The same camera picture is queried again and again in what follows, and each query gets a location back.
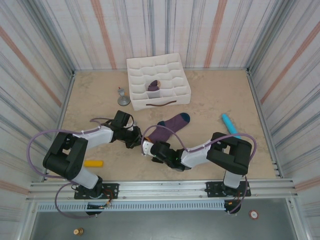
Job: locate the purple sock teal toe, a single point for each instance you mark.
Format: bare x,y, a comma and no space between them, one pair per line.
175,122

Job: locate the purple sock beige toe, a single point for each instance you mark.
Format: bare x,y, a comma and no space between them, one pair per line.
153,86

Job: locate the white fabric compartment organizer box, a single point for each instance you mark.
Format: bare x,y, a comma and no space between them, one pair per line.
175,97

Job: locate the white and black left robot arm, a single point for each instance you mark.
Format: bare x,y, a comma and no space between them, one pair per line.
97,135

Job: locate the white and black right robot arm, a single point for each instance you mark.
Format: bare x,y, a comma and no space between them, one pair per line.
195,158

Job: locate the grey metal round-base fixture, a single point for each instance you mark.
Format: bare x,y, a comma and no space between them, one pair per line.
123,100

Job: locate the yellow block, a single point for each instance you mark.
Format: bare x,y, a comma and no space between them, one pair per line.
93,163

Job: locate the aluminium side profile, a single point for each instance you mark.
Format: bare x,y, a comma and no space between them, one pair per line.
255,92
68,92

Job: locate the turquoise cylinder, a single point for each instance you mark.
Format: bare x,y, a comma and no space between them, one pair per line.
229,125

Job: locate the grey metal panel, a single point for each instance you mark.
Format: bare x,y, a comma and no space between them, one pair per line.
160,227

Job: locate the red round disc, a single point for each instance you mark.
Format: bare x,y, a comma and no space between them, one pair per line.
253,215

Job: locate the small brass fitting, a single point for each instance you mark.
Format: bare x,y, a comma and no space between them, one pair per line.
78,232

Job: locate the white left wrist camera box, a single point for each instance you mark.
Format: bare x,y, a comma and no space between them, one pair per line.
130,122

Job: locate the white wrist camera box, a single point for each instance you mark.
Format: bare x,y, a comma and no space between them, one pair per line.
147,148
130,122

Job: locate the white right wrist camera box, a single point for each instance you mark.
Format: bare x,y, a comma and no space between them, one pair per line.
147,148

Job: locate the aluminium mounting rail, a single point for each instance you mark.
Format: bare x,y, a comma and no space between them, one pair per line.
160,190

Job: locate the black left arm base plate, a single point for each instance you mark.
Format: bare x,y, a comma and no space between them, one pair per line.
111,187

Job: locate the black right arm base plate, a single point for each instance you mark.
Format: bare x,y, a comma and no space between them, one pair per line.
212,186

